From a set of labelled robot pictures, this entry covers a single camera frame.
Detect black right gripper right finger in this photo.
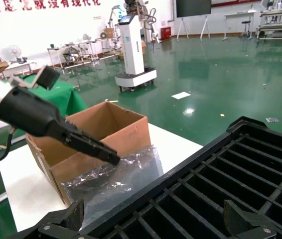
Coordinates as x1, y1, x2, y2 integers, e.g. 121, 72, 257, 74
223, 199, 282, 239

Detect white standing fan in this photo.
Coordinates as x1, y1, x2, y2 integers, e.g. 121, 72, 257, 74
0, 44, 22, 64

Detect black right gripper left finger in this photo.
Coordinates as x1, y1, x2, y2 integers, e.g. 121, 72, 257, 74
5, 198, 87, 239

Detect metal frame table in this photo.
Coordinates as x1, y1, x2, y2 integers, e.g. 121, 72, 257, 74
47, 39, 101, 70

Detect white mobile kiosk robot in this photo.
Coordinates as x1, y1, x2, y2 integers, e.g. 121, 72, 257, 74
115, 0, 162, 93

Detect black round stool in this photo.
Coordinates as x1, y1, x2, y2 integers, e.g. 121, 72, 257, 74
240, 20, 254, 40

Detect red wall cabinet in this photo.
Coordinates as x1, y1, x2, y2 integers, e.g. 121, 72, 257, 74
160, 26, 172, 40

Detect white roller rack workbench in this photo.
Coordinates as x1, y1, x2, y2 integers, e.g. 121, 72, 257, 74
256, 6, 282, 45

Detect white info board red trim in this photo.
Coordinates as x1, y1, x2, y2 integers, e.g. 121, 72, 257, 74
210, 0, 263, 7

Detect small white table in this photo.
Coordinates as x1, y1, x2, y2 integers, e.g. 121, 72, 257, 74
222, 10, 258, 41

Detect brown cardboard box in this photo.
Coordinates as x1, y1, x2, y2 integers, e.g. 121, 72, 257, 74
25, 101, 149, 207

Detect black display on white stand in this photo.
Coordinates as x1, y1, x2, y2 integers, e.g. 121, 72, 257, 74
175, 0, 213, 41

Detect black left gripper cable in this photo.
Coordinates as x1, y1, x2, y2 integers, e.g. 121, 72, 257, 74
0, 125, 16, 163

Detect cardboard box with tape roll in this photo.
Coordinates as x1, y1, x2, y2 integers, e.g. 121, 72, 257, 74
100, 27, 116, 39

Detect black slotted plastic container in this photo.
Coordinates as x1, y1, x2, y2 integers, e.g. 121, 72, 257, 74
80, 116, 282, 239

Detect left wrist camera silver bracket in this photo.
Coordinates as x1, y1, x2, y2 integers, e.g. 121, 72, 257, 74
8, 65, 61, 90

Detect grey transparent antistatic bag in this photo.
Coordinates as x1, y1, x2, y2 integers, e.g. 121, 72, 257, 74
61, 144, 165, 226

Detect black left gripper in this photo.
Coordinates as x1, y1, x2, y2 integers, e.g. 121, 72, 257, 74
0, 86, 121, 166

